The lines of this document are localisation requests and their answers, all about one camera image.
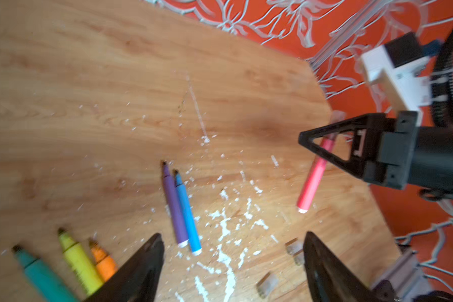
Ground green marker pen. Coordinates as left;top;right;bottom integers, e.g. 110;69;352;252
12;245;79;302

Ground yellow marker pen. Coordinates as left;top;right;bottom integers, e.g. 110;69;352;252
57;227;104;296

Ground blue marker pen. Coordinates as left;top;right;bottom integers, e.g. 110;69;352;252
174;169;202;256

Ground pink marker pen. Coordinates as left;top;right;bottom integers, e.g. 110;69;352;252
296;110;346;215

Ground purple marker pen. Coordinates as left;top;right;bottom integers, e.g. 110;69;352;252
162;161;189;248

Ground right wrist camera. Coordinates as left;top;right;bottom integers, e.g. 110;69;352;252
361;32;443;126

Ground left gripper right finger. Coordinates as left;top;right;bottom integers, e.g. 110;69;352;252
303;231;396;301

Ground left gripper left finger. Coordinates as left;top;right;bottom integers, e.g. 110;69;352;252
86;233;165;301

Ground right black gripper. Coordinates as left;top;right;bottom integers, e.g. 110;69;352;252
298;111;453;200

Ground orange marker pen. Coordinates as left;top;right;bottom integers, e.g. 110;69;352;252
89;238;118;282

